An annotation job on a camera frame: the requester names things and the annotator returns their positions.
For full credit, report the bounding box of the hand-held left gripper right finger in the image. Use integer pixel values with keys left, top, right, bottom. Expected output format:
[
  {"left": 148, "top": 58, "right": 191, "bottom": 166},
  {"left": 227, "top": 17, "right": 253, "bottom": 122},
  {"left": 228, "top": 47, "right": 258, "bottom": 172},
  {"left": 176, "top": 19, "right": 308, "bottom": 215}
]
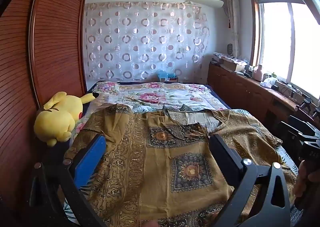
[{"left": 209, "top": 133, "right": 292, "bottom": 227}]

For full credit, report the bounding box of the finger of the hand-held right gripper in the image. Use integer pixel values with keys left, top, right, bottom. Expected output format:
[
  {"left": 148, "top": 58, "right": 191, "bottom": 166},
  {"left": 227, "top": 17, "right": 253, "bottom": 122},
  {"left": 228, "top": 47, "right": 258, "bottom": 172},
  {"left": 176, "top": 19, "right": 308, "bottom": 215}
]
[
  {"left": 287, "top": 115, "right": 320, "bottom": 134},
  {"left": 278, "top": 121, "right": 315, "bottom": 148}
]

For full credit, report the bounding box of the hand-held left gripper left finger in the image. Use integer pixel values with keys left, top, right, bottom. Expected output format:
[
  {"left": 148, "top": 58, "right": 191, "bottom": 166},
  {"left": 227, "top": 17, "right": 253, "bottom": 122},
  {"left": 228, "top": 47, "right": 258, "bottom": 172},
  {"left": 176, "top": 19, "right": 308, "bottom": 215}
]
[{"left": 31, "top": 134, "right": 108, "bottom": 227}]

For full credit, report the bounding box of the brown patterned shirt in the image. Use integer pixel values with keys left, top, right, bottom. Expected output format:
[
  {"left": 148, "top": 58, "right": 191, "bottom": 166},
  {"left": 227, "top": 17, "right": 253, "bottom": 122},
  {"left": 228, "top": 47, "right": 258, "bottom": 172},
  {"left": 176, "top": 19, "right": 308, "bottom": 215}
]
[{"left": 64, "top": 104, "right": 298, "bottom": 227}]

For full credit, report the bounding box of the person's right hand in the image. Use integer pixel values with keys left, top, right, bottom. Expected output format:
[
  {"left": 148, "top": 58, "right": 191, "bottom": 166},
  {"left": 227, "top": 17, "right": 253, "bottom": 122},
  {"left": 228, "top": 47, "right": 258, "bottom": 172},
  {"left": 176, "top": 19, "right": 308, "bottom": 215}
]
[{"left": 294, "top": 160, "right": 313, "bottom": 198}]

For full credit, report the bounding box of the leaf print bedsheet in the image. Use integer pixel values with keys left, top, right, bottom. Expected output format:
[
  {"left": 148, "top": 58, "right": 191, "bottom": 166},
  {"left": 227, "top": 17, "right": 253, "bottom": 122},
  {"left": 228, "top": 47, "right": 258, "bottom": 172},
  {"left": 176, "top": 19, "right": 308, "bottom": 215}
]
[{"left": 64, "top": 104, "right": 302, "bottom": 227}]

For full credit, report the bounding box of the yellow plush toy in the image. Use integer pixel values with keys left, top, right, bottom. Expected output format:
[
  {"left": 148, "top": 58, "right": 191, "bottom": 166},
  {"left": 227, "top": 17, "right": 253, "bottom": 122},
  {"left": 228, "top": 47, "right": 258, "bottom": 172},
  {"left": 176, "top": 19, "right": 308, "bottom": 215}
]
[{"left": 34, "top": 91, "right": 99, "bottom": 147}]

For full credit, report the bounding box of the white plastic bag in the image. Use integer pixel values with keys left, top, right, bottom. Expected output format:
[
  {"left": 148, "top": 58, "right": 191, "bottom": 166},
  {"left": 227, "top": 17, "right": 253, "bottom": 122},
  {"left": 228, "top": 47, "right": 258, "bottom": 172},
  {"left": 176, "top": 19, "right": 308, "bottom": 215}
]
[{"left": 260, "top": 77, "right": 276, "bottom": 89}]

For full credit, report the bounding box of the long wooden cabinet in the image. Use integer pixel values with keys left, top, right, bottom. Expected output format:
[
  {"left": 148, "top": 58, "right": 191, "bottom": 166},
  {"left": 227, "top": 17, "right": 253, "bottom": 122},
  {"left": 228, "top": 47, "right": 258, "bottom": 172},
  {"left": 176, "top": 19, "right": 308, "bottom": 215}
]
[{"left": 207, "top": 63, "right": 320, "bottom": 140}]

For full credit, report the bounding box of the pink kettle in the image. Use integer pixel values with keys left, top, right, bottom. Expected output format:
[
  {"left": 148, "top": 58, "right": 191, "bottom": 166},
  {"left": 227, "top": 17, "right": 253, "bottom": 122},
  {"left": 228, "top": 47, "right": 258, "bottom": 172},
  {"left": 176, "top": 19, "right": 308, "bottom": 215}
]
[{"left": 252, "top": 64, "right": 263, "bottom": 82}]

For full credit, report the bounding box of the wooden framed window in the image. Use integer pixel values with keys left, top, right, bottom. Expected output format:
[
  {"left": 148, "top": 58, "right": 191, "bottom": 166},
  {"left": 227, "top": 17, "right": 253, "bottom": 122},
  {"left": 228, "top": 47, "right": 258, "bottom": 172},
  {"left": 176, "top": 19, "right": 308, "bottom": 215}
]
[{"left": 250, "top": 0, "right": 320, "bottom": 100}]

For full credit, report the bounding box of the open cardboard box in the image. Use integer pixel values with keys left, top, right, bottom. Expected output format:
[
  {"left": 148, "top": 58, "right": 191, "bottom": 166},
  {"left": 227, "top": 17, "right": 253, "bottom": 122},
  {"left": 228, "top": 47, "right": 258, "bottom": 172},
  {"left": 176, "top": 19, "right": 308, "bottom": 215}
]
[{"left": 221, "top": 58, "right": 247, "bottom": 73}]

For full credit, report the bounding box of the small box with label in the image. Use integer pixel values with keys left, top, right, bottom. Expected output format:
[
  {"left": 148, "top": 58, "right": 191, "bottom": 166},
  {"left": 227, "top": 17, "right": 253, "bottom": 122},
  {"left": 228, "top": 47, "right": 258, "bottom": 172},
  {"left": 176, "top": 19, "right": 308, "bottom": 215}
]
[{"left": 160, "top": 75, "right": 179, "bottom": 83}]

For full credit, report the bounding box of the printed fabric bundle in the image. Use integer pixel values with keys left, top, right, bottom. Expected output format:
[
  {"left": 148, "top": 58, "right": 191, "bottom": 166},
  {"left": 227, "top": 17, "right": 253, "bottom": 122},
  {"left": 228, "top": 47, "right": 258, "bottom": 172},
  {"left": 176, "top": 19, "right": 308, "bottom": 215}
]
[{"left": 213, "top": 52, "right": 236, "bottom": 62}]

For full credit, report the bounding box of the blue plastic bag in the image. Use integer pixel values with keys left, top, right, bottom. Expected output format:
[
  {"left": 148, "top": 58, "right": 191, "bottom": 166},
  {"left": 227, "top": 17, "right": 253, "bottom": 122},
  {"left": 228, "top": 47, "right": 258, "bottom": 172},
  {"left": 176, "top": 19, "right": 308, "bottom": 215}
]
[{"left": 157, "top": 69, "right": 176, "bottom": 80}]

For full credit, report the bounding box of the wooden slatted wardrobe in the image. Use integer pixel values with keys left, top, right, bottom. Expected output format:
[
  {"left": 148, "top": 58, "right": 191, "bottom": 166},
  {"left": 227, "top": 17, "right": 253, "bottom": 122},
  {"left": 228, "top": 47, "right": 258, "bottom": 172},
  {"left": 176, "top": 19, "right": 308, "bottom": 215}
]
[{"left": 0, "top": 0, "right": 90, "bottom": 227}]

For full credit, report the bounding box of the sheer circle patterned curtain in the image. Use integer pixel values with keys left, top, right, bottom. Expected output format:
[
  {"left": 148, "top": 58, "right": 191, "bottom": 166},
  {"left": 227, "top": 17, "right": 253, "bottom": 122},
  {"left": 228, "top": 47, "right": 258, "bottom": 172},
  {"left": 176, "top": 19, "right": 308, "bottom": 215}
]
[{"left": 84, "top": 1, "right": 211, "bottom": 85}]

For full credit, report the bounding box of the pale window curtain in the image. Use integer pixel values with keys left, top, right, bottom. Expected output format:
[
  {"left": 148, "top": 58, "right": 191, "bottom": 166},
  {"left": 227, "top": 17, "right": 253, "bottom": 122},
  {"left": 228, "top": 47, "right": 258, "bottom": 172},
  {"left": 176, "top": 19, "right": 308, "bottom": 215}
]
[{"left": 225, "top": 0, "right": 242, "bottom": 57}]

